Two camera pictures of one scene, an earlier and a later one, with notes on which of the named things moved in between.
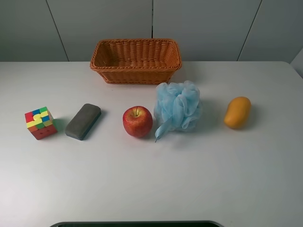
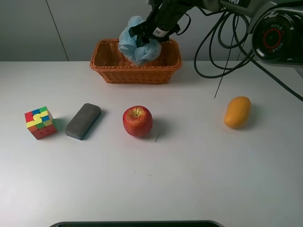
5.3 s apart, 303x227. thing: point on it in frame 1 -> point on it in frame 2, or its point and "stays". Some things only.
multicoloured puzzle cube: (40, 122) stays
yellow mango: (238, 112) stays
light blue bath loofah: (177, 106) -> (129, 47)
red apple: (138, 121) stays
